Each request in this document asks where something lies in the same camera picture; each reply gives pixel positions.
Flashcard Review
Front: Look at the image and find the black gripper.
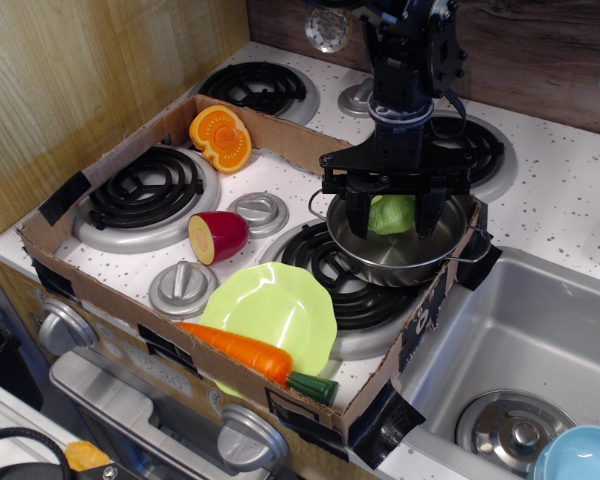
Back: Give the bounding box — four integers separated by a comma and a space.
319, 112, 473, 238

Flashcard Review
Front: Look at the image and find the green toy broccoli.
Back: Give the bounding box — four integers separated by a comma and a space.
368, 195, 416, 235

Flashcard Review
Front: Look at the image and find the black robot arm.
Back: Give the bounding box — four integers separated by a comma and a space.
319, 1, 474, 238

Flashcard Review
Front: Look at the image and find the stainless steel pan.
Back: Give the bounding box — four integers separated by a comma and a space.
312, 197, 491, 287

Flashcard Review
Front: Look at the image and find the back right black burner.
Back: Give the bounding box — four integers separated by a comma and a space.
425, 110, 518, 204

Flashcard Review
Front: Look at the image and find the black burner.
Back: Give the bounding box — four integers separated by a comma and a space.
73, 145, 221, 254
425, 110, 518, 204
191, 61, 320, 125
261, 220, 424, 361

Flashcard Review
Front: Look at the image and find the silver stovetop knob back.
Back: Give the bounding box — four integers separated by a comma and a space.
338, 78, 373, 118

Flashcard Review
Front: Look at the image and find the silver stovetop knob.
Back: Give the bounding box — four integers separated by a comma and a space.
228, 192, 289, 239
338, 78, 373, 118
149, 261, 219, 320

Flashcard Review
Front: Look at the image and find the front right black burner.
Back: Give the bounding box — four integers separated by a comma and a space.
261, 220, 424, 361

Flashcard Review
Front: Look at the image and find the silver stovetop knob centre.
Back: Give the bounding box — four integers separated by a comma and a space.
228, 192, 289, 239

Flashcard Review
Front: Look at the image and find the light green plastic plate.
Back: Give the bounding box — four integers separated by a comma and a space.
200, 262, 337, 376

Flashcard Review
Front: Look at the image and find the back left black burner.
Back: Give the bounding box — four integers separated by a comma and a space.
191, 61, 320, 125

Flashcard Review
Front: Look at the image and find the red toy half fruit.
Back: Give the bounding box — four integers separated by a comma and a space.
188, 211, 250, 266

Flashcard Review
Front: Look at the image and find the stainless steel sink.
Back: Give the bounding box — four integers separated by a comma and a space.
403, 249, 600, 479

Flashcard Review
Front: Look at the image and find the hanging metal strainer ladle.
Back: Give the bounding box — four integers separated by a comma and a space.
304, 6, 353, 54

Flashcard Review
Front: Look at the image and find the orange toy pumpkin slice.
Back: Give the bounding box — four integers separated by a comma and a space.
189, 105, 252, 174

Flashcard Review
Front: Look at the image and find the orange toy carrot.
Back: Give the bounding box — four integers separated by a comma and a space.
176, 322, 339, 406

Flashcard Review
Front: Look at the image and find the brown cardboard fence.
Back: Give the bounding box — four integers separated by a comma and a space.
16, 94, 503, 470

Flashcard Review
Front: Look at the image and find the silver stovetop knob front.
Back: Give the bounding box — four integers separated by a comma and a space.
149, 261, 219, 320

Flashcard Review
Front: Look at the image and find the front left black burner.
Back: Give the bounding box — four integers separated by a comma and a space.
73, 145, 221, 254

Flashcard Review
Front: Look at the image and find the silver sink drain plug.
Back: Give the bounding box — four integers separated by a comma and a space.
454, 390, 576, 477

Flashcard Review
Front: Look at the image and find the silver oven knob right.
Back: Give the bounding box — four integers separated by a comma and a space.
216, 404, 289, 472

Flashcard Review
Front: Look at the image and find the silver oven knob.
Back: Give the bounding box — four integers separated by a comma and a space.
216, 404, 289, 472
38, 298, 98, 356

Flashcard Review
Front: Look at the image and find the light blue bowl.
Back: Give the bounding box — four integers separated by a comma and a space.
526, 425, 600, 480

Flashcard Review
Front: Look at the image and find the silver oven knob left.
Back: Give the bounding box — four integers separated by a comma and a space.
38, 298, 98, 356

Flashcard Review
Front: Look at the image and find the yellow object bottom left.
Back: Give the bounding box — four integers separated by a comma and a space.
64, 440, 111, 472

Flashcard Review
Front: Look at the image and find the silver oven door handle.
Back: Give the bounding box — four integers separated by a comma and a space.
50, 353, 253, 479

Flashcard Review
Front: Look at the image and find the black cable bottom left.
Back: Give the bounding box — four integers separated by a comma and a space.
0, 427, 71, 480

